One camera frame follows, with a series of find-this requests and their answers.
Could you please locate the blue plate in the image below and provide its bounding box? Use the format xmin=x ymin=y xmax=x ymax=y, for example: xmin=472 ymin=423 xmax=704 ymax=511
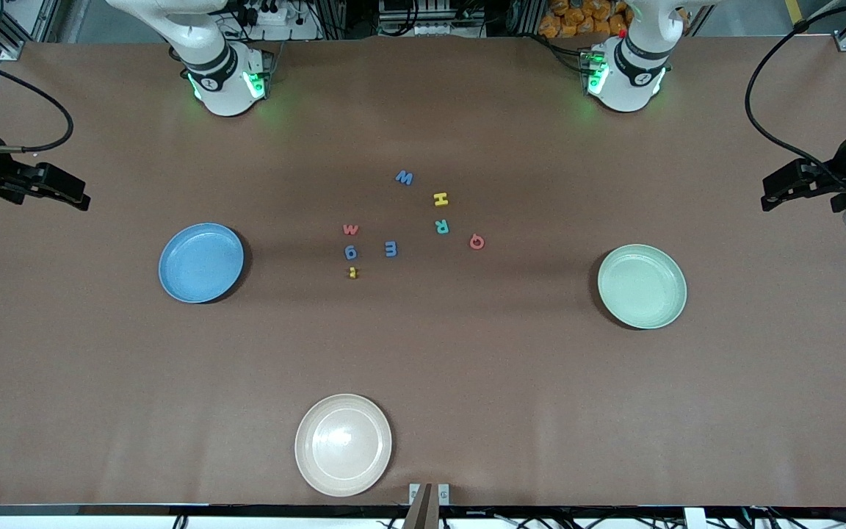
xmin=158 ymin=223 xmax=245 ymax=304

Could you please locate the pale green plate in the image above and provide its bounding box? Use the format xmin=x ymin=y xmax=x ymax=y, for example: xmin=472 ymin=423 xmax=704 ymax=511
xmin=597 ymin=244 xmax=688 ymax=330

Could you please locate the orange packaged goods pile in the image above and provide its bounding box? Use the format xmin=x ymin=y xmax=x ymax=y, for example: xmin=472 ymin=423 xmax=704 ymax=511
xmin=539 ymin=0 xmax=631 ymax=39

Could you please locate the white power strip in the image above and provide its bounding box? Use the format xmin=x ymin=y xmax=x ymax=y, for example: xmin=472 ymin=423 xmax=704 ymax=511
xmin=236 ymin=0 xmax=321 ymax=41

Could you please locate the beige plate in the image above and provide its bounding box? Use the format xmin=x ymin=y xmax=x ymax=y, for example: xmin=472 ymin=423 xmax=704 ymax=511
xmin=294 ymin=394 xmax=393 ymax=497

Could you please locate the grey equipment rack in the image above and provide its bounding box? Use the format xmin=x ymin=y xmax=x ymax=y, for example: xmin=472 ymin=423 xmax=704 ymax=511
xmin=377 ymin=0 xmax=486 ymax=37

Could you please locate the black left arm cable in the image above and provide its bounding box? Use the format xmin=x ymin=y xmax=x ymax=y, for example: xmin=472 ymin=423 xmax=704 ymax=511
xmin=745 ymin=0 xmax=846 ymax=188

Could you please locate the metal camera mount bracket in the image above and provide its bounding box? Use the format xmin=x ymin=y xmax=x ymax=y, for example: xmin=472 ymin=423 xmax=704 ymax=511
xmin=402 ymin=483 xmax=450 ymax=529

